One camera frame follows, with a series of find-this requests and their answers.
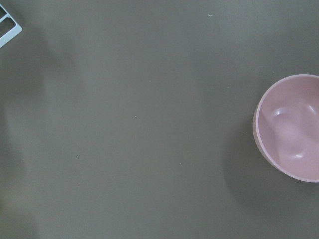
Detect small pink bowl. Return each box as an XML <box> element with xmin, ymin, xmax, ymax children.
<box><xmin>252</xmin><ymin>74</ymin><xmax>319</xmax><ymax>183</ymax></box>

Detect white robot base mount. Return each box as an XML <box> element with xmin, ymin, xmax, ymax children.
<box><xmin>0</xmin><ymin>5</ymin><xmax>22</xmax><ymax>48</ymax></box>

